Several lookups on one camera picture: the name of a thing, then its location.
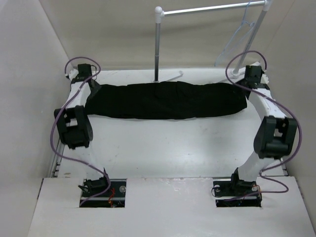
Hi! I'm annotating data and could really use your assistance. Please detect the black trousers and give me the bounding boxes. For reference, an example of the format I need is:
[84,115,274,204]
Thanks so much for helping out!
[85,81,247,120]

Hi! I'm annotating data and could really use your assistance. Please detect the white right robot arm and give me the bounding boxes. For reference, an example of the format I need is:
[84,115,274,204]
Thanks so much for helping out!
[229,72,300,196]

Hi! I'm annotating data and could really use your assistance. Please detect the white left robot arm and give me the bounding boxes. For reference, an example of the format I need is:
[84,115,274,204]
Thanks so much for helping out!
[52,64,111,197]

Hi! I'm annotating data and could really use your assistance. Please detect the light blue clothes hanger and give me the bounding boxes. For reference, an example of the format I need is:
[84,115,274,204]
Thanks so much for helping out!
[214,0,256,67]

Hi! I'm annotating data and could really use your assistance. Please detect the white metal clothes rack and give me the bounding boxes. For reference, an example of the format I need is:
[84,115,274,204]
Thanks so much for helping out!
[152,0,273,82]

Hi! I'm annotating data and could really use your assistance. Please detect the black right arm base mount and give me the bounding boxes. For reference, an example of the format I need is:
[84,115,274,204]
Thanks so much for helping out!
[211,179,262,207]

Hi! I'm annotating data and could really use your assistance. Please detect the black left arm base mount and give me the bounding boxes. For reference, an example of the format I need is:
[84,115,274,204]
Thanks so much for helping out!
[79,177,127,208]

